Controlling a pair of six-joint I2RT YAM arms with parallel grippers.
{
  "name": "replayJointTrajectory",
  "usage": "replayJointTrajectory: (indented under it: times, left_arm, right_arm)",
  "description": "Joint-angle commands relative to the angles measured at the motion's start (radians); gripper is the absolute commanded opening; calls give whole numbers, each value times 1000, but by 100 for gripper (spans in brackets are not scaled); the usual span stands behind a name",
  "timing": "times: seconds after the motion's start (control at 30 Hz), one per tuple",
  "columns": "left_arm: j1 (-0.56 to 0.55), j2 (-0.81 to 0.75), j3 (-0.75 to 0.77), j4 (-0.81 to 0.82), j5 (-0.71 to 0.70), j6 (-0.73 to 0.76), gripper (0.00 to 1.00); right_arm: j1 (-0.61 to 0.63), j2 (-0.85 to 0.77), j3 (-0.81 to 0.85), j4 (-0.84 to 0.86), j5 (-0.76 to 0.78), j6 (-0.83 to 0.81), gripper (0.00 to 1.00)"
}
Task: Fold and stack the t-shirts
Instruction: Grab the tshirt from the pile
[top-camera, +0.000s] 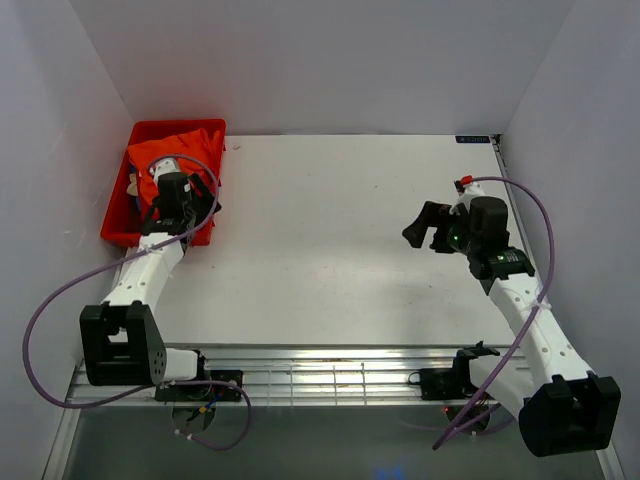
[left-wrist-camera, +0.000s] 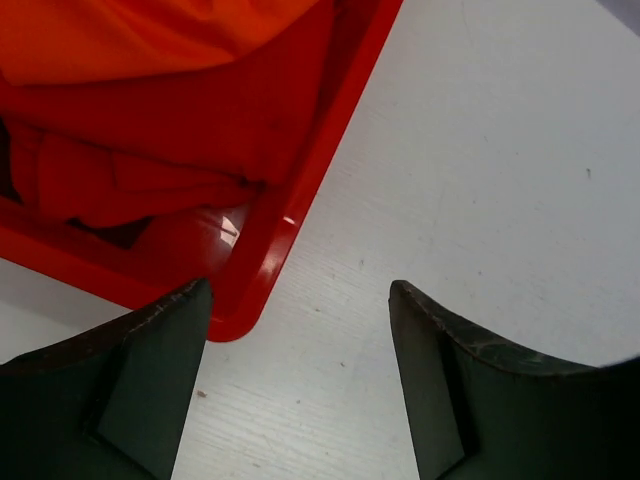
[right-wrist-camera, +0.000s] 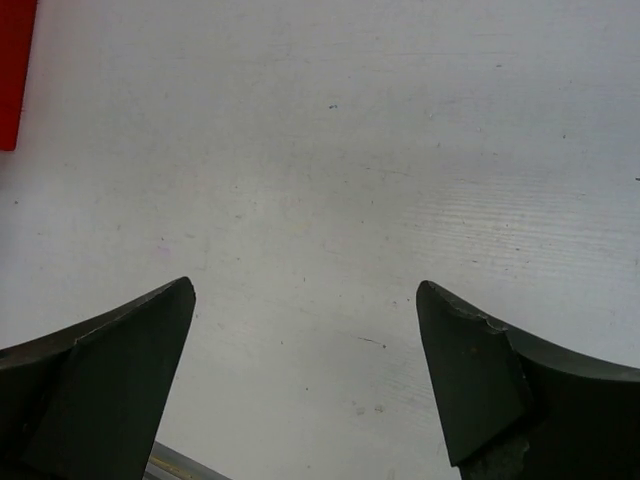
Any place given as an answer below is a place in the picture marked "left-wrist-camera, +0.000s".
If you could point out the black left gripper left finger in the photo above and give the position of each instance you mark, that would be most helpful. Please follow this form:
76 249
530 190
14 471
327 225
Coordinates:
109 403

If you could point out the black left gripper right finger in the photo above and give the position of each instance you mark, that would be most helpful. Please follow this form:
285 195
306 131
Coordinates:
480 406

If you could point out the red folded t-shirt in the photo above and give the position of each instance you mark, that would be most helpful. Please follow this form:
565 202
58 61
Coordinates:
65 179

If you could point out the red plastic bin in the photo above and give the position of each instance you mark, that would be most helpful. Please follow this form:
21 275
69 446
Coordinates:
274 117

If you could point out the orange t-shirt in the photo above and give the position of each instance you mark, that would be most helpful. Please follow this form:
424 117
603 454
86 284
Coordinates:
72 42

